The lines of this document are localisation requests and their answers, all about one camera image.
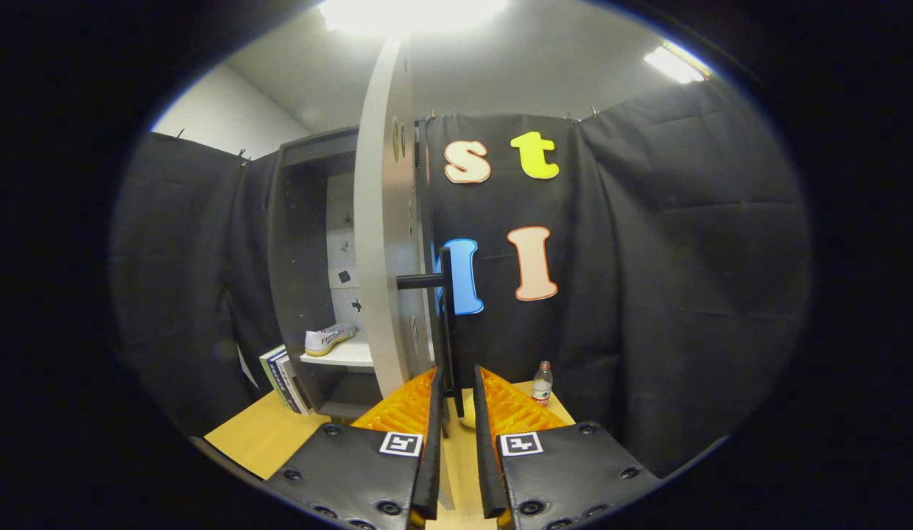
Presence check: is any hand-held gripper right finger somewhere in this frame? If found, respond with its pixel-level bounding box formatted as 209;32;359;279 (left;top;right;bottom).
473;366;662;530

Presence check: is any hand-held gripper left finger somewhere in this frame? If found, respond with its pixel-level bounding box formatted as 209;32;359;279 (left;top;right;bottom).
265;367;444;530

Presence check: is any white shoe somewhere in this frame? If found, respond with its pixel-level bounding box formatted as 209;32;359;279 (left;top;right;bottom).
304;323;358;357

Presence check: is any beige shoe cabinet door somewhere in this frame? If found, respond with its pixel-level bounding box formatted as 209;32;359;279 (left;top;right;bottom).
353;33;465;419

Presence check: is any dark grey shoe cabinet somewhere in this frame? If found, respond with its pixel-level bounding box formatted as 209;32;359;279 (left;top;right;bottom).
267;127;376;420

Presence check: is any clear plastic water bottle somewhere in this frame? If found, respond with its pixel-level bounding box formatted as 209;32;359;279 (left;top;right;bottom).
531;361;554;407

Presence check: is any white book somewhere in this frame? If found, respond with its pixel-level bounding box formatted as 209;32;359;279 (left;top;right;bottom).
276;353;314;414

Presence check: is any green book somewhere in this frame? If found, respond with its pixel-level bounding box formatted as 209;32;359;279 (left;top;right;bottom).
259;344;297;413

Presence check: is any black backdrop cloth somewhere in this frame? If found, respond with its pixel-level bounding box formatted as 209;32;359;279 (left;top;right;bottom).
109;77;811;479

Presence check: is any large ceiling light panel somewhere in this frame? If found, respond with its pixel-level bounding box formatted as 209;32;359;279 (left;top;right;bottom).
317;0;509;34

